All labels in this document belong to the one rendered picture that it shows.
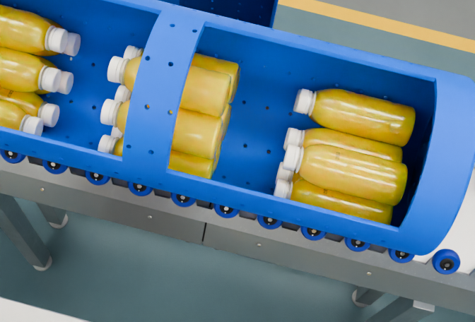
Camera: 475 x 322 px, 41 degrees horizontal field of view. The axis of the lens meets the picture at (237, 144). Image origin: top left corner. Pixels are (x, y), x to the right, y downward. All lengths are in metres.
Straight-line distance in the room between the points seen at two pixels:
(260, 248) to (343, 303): 0.94
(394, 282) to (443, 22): 1.63
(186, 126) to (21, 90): 0.29
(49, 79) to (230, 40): 0.30
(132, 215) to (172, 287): 0.87
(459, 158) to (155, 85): 0.42
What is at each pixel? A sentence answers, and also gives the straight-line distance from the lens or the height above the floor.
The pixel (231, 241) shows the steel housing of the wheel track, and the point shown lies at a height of 0.87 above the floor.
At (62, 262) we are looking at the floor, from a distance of 2.08.
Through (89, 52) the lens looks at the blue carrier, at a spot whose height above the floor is 1.00.
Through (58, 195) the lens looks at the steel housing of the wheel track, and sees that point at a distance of 1.20.
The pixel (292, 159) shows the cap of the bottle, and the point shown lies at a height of 1.11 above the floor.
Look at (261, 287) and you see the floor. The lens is 2.04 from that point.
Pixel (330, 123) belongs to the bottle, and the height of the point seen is 1.10.
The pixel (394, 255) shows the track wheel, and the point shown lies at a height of 0.96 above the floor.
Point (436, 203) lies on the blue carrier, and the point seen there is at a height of 1.18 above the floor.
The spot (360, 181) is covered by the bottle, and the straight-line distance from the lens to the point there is 0.95.
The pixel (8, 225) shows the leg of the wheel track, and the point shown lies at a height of 0.43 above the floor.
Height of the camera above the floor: 1.97
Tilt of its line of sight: 64 degrees down
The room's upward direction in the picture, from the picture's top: 10 degrees clockwise
